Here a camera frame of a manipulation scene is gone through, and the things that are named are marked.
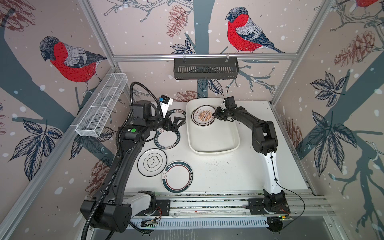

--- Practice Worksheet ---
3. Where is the orange sunburst plate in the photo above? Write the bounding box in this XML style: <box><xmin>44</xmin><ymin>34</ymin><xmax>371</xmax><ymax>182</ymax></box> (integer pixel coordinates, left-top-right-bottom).
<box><xmin>192</xmin><ymin>105</ymin><xmax>216</xmax><ymax>127</ymax></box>

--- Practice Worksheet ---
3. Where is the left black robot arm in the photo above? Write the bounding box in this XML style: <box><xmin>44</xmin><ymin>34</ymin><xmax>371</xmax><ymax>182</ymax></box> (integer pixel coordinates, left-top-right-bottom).
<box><xmin>81</xmin><ymin>96</ymin><xmax>186</xmax><ymax>240</ymax></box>

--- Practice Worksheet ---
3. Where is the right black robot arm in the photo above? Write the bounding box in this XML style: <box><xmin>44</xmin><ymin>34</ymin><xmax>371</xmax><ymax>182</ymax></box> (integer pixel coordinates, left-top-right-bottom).
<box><xmin>213</xmin><ymin>97</ymin><xmax>290</xmax><ymax>214</ymax></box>

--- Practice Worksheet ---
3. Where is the white plastic bin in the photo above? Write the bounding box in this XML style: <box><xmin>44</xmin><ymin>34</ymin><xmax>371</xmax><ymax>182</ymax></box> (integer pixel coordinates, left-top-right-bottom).
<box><xmin>186</xmin><ymin>98</ymin><xmax>241</xmax><ymax>155</ymax></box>

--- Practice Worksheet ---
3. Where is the white plate black cloud emblem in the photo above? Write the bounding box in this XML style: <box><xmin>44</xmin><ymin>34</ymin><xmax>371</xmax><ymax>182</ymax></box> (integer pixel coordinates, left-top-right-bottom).
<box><xmin>137</xmin><ymin>149</ymin><xmax>168</xmax><ymax>177</ymax></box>

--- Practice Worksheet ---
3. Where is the green ring plate back left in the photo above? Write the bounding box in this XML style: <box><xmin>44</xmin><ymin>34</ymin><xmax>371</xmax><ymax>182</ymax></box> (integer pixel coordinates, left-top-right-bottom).
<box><xmin>166</xmin><ymin>109</ymin><xmax>186</xmax><ymax>119</ymax></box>

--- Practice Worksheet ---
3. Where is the green ring plate mid left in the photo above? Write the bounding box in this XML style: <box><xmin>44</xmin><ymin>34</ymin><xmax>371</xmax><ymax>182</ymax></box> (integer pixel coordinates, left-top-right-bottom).
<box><xmin>154</xmin><ymin>129</ymin><xmax>181</xmax><ymax>150</ymax></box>

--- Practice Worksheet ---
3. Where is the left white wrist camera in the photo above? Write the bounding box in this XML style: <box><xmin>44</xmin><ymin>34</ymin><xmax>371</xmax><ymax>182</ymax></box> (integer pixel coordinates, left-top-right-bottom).
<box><xmin>159</xmin><ymin>95</ymin><xmax>173</xmax><ymax>118</ymax></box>

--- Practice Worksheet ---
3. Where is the black wire shelf basket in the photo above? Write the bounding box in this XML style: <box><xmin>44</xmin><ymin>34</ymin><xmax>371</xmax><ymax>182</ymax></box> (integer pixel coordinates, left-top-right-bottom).
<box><xmin>174</xmin><ymin>58</ymin><xmax>239</xmax><ymax>80</ymax></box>

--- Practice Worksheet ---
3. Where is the horizontal aluminium frame bar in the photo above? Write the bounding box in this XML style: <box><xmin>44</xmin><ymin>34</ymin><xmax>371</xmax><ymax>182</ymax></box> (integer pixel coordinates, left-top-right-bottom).
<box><xmin>113</xmin><ymin>53</ymin><xmax>298</xmax><ymax>63</ymax></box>

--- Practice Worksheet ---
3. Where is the left black corrugated cable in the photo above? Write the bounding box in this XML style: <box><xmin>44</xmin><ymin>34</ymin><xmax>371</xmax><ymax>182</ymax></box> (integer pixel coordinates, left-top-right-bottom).
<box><xmin>80</xmin><ymin>81</ymin><xmax>164</xmax><ymax>240</ymax></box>

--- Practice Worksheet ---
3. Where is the right thin black cable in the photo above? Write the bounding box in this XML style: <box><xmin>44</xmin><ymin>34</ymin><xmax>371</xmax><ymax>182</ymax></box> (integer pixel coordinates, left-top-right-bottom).
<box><xmin>269</xmin><ymin>151</ymin><xmax>306</xmax><ymax>230</ymax></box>

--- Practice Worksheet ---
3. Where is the white mesh wall basket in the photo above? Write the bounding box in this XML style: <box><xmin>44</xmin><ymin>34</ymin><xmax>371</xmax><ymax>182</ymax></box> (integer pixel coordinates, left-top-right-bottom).
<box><xmin>76</xmin><ymin>73</ymin><xmax>128</xmax><ymax>137</ymax></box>

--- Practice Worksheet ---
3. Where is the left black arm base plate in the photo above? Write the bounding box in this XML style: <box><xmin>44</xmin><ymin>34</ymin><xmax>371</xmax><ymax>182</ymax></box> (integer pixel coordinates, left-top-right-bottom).
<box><xmin>134</xmin><ymin>200</ymin><xmax>171</xmax><ymax>217</ymax></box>

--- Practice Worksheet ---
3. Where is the aluminium mounting rail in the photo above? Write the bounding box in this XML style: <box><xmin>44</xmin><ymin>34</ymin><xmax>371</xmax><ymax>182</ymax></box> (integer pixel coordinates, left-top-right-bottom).
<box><xmin>85</xmin><ymin>193</ymin><xmax>335</xmax><ymax>218</ymax></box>

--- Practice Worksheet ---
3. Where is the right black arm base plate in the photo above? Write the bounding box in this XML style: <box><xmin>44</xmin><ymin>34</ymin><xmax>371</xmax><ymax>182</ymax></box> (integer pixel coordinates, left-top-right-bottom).
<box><xmin>245</xmin><ymin>199</ymin><xmax>291</xmax><ymax>215</ymax></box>

